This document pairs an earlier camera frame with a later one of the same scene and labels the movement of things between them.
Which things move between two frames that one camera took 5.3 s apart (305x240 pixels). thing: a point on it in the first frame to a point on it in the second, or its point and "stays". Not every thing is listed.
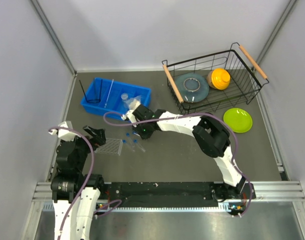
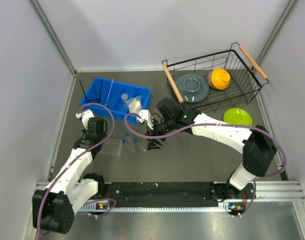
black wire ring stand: (93, 100) stays
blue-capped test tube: (135, 141) stays
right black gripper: (145, 136) to (153, 143)
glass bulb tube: (109, 93) stays
